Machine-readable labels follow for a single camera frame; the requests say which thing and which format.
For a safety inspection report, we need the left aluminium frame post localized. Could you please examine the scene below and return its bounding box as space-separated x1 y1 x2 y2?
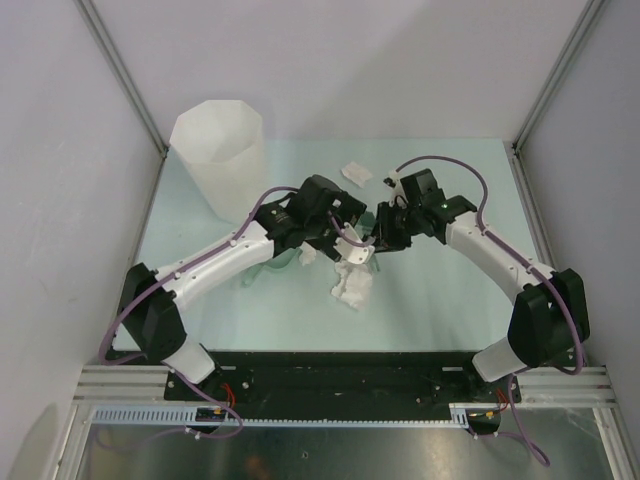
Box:
72 0 168 158

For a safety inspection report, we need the green plastic dustpan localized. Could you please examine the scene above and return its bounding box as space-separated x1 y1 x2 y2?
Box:
240 249 300 288

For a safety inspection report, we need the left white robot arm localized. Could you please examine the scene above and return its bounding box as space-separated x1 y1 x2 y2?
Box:
115 174 372 400

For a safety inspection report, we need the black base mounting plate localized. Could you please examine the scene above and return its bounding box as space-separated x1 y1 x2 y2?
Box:
102 351 584 424

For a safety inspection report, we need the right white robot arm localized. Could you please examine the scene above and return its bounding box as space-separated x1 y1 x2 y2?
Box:
373 169 590 401

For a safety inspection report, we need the aluminium frame post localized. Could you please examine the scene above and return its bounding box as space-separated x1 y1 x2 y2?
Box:
72 0 168 158
511 0 610 156

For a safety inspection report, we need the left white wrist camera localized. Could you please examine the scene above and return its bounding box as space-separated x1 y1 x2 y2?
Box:
334 236 375 265

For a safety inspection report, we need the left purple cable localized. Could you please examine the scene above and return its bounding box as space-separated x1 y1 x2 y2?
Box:
98 187 374 441

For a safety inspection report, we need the green hand brush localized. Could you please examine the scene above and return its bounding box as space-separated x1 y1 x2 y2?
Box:
356 211 381 274

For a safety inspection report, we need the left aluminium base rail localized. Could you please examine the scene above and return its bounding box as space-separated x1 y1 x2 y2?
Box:
73 365 169 404

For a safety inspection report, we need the right aluminium side rail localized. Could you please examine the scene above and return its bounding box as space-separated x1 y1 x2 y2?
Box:
504 142 616 409

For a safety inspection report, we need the white faceted waste bin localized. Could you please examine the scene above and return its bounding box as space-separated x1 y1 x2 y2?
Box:
170 100 268 224

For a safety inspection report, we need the right aluminium frame post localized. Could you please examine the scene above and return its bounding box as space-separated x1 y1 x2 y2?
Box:
511 0 610 156

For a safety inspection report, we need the grey slotted cable duct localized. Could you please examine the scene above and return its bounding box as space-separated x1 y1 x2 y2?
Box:
91 404 502 431

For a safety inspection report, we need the large bottom paper scrap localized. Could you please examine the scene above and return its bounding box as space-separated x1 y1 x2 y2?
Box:
330 261 373 311

